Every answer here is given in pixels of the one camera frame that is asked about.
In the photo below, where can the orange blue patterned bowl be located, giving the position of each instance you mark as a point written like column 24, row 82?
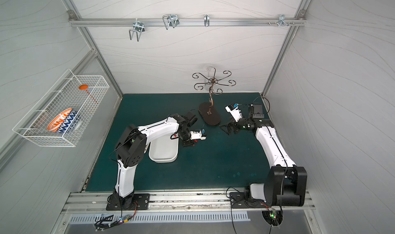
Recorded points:
column 67, row 121

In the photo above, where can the aluminium front rail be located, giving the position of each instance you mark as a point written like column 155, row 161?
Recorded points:
column 188, row 200

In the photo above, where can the white plastic storage box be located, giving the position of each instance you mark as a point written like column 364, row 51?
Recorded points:
column 164, row 149

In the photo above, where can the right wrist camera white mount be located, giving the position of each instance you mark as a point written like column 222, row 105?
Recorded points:
column 235, row 112

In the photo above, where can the double prong metal hook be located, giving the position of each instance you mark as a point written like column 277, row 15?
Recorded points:
column 137, row 29

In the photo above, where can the looped metal hook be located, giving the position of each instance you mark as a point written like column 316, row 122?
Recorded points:
column 170, row 20

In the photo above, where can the white slotted cable duct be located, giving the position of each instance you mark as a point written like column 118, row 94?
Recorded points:
column 164, row 217

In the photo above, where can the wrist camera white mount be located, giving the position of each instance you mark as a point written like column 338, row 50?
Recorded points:
column 235, row 112
column 198, row 135

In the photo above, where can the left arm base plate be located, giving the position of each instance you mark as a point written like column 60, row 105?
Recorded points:
column 136, row 201

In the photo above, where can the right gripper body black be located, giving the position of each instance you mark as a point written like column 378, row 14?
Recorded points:
column 234, row 125

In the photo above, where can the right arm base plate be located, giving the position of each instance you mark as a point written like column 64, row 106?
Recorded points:
column 243, row 200

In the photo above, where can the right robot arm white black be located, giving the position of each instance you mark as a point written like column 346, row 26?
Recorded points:
column 286, row 182

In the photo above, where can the aluminium top rail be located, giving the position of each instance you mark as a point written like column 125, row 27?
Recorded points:
column 184, row 22

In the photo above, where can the small flat metal hook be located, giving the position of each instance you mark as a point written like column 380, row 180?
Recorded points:
column 206, row 20

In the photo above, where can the metal scroll hook stand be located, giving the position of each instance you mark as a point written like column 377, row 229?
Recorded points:
column 207, row 110

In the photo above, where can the orange spoon in basket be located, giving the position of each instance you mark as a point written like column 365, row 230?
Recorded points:
column 84, row 87

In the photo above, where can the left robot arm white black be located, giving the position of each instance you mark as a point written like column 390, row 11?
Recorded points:
column 134, row 141

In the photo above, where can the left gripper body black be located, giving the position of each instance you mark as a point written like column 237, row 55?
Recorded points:
column 187, row 140

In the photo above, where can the aluminium rail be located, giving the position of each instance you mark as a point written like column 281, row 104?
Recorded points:
column 188, row 200
column 184, row 22

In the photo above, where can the left controller board with wires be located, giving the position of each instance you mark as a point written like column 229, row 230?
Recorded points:
column 114, row 222

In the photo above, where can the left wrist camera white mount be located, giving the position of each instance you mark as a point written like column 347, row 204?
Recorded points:
column 198, row 135

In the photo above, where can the white wire basket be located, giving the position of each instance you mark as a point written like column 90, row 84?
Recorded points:
column 64, row 94

